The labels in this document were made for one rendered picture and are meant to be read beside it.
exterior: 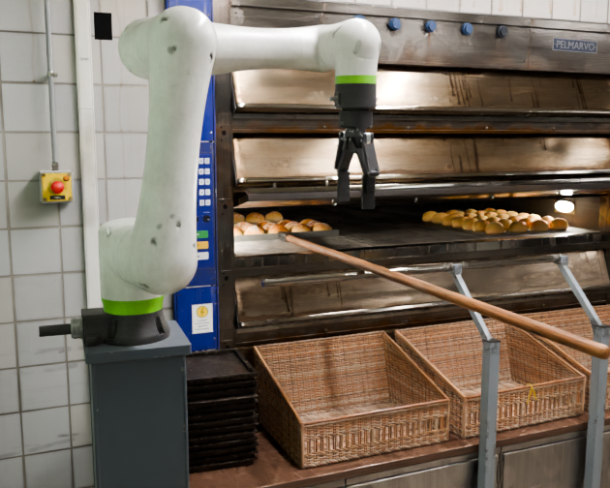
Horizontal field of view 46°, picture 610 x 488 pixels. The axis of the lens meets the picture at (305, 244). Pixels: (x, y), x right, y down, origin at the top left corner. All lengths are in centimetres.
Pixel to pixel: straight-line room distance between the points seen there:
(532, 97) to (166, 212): 216
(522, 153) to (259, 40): 180
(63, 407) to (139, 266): 135
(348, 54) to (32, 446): 171
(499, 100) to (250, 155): 109
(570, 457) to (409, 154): 128
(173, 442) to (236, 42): 84
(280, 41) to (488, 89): 158
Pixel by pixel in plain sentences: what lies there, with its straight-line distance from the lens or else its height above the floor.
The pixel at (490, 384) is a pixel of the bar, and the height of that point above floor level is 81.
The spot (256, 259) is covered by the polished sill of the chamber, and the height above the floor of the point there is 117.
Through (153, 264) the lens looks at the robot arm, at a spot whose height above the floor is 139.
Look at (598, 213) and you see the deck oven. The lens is 360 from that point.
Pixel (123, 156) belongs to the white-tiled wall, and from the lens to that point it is 247.
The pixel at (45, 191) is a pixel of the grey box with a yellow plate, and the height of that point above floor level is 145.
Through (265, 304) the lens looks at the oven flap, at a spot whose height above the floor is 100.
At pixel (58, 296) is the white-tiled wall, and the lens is 250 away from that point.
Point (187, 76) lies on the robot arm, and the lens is 131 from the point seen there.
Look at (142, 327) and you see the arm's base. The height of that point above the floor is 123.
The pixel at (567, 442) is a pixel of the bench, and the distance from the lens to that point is 286.
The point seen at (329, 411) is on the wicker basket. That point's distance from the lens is 277.
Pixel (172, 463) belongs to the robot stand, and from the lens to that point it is 157.
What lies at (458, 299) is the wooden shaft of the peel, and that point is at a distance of 191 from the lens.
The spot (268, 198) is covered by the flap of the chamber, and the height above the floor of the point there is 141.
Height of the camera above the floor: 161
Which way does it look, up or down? 9 degrees down
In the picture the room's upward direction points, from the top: straight up
